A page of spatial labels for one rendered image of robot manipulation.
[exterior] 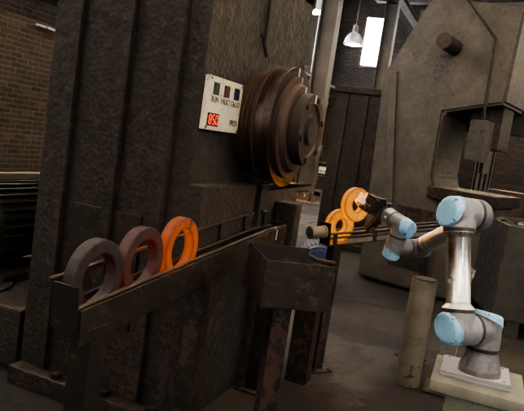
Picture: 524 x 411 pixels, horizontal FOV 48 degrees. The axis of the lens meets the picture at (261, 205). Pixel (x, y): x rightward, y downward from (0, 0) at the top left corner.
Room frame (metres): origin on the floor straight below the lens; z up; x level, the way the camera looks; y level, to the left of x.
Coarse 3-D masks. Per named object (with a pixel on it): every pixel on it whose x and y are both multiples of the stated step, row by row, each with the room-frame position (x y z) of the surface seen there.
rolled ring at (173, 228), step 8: (168, 224) 1.68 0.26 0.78; (176, 224) 1.67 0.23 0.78; (184, 224) 1.71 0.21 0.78; (192, 224) 1.76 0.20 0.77; (168, 232) 1.65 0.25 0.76; (176, 232) 1.67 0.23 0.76; (184, 232) 1.77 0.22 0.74; (192, 232) 1.76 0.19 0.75; (168, 240) 1.64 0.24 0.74; (184, 240) 1.79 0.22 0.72; (192, 240) 1.77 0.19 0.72; (168, 248) 1.64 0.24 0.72; (184, 248) 1.78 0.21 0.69; (192, 248) 1.78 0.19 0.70; (168, 256) 1.65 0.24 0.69; (184, 256) 1.77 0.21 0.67; (192, 256) 1.78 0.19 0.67; (168, 264) 1.65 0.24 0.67; (176, 264) 1.75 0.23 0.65
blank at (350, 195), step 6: (348, 192) 2.68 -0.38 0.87; (354, 192) 2.68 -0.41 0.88; (366, 192) 2.72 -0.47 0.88; (342, 198) 2.68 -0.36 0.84; (348, 198) 2.66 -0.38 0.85; (354, 198) 2.69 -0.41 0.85; (342, 204) 2.67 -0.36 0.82; (348, 204) 2.67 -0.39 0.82; (342, 210) 2.67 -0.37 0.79; (348, 210) 2.67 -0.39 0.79; (354, 210) 2.73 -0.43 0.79; (360, 210) 2.71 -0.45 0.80; (348, 216) 2.67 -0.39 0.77; (354, 216) 2.69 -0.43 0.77; (360, 216) 2.71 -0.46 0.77
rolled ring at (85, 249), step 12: (96, 240) 1.37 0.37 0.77; (108, 240) 1.40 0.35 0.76; (84, 252) 1.32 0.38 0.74; (96, 252) 1.35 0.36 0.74; (108, 252) 1.40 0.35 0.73; (120, 252) 1.44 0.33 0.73; (72, 264) 1.31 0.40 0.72; (84, 264) 1.32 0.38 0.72; (108, 264) 1.44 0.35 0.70; (120, 264) 1.45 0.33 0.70; (72, 276) 1.30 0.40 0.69; (108, 276) 1.44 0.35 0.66; (120, 276) 1.45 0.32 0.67; (108, 288) 1.43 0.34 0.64; (84, 300) 1.33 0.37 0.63
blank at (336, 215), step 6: (336, 210) 2.77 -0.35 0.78; (330, 216) 2.75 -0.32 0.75; (336, 216) 2.76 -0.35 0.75; (342, 216) 2.78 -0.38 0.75; (330, 222) 2.74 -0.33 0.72; (336, 222) 2.76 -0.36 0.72; (342, 222) 2.82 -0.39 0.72; (348, 222) 2.80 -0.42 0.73; (342, 228) 2.81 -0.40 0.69; (348, 228) 2.80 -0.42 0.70; (342, 234) 2.79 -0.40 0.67; (348, 234) 2.81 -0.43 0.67; (342, 240) 2.79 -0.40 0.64
